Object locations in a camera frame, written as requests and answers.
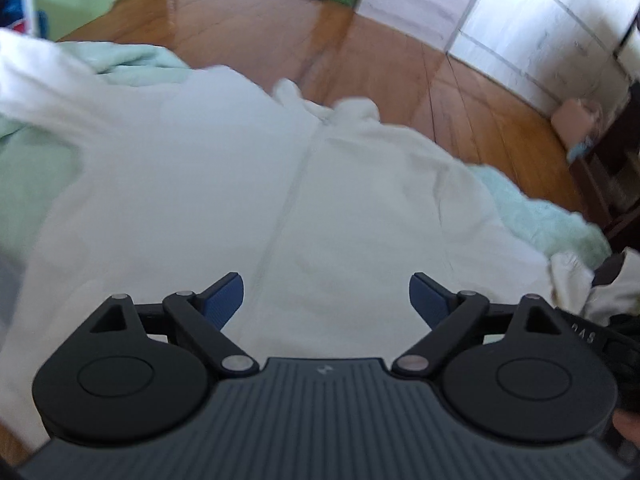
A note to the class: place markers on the light wooden wardrobe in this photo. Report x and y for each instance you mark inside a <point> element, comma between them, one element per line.
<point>525,25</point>

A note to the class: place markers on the light wooden shelf unit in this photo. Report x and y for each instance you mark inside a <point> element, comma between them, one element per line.
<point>415,0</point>

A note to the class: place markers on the light blue item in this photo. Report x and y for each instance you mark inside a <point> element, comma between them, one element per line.
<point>580,150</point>

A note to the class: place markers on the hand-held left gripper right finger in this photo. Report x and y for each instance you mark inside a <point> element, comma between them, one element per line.
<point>427,300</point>

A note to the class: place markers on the person's right hand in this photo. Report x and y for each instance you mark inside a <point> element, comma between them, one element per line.
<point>630,425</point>

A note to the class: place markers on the light green quilted blanket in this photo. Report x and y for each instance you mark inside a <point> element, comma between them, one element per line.
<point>30,175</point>

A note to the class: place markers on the dark wooden cabinet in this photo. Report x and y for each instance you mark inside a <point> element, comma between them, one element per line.
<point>615,200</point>

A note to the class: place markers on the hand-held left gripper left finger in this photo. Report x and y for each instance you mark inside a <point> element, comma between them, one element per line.
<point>225,300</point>

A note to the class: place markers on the blue plastic bag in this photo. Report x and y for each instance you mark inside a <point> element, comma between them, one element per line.
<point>12,10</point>

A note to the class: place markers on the white fleece garment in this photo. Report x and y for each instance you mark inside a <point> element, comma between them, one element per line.
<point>350,185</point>

